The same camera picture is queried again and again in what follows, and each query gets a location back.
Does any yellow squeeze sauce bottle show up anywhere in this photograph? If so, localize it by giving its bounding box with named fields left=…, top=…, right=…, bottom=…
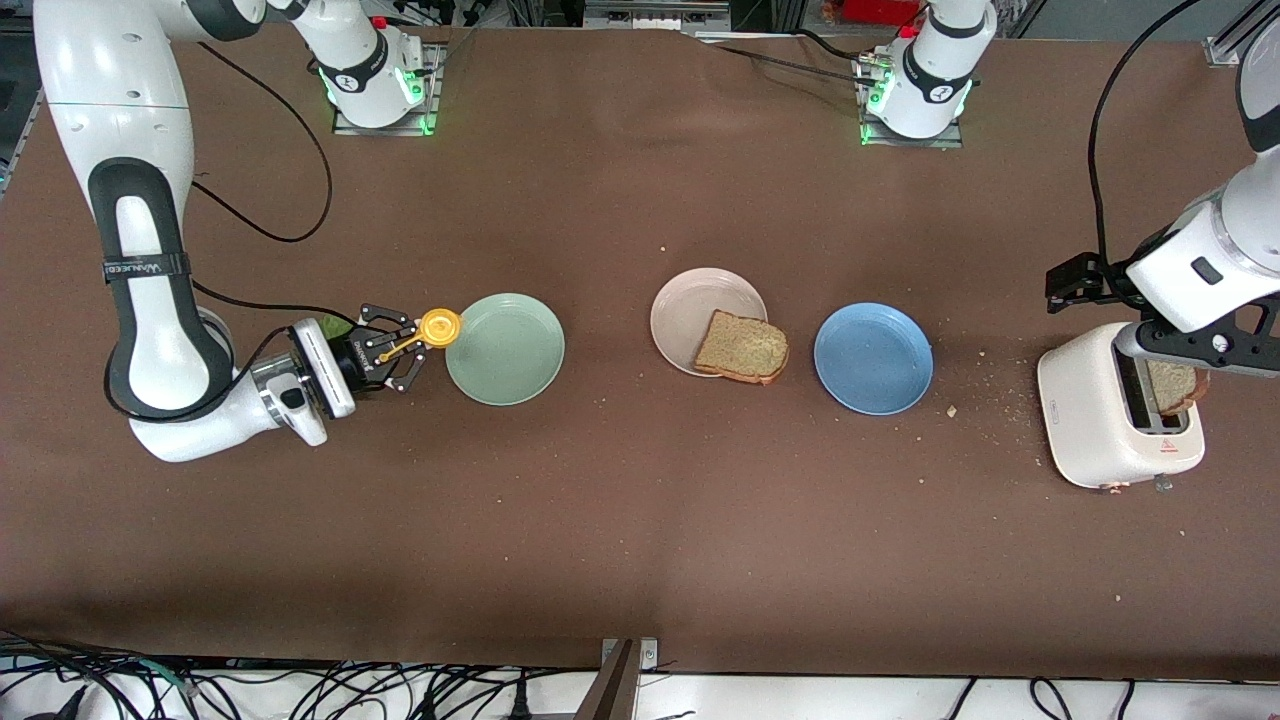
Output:
left=377, top=307, right=464, bottom=365

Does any brown bread slice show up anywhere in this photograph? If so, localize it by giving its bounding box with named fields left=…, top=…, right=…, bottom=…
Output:
left=692, top=309, right=791, bottom=386
left=1147, top=360, right=1212, bottom=417

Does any mint green round plate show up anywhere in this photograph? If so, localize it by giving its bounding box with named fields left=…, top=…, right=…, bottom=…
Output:
left=445, top=292, right=566, bottom=407

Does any blue round plate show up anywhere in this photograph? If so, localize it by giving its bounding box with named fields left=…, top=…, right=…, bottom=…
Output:
left=813, top=302, right=935, bottom=416

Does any beige round plate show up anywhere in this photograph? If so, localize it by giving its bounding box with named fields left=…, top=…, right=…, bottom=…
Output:
left=650, top=267, right=769, bottom=378

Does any white two-slot toaster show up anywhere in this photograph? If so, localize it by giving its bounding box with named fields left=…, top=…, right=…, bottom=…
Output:
left=1037, top=322, right=1207, bottom=493

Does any red box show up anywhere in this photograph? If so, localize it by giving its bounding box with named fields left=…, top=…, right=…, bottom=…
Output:
left=840, top=0, right=926, bottom=27

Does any long black arm cable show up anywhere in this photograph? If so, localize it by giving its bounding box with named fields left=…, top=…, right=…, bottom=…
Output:
left=1088, top=0, right=1201, bottom=263
left=185, top=40, right=334, bottom=244

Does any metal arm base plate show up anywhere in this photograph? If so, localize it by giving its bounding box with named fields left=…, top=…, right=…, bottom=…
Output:
left=853, top=52, right=966, bottom=150
left=333, top=40, right=442, bottom=137

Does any aluminium frame profile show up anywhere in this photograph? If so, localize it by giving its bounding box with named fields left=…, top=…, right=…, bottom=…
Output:
left=0, top=90, right=47, bottom=201
left=1203, top=0, right=1279, bottom=69

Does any black cable on table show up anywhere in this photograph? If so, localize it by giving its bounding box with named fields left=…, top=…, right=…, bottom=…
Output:
left=700, top=30, right=881, bottom=91

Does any teal cable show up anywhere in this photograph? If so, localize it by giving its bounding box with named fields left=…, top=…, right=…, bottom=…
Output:
left=125, top=658, right=191, bottom=693

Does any aluminium post with bracket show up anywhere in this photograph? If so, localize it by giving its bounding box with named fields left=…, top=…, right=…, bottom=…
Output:
left=573, top=637, right=661, bottom=720

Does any grey metal frame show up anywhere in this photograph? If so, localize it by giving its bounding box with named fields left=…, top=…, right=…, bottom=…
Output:
left=583, top=0, right=733, bottom=36

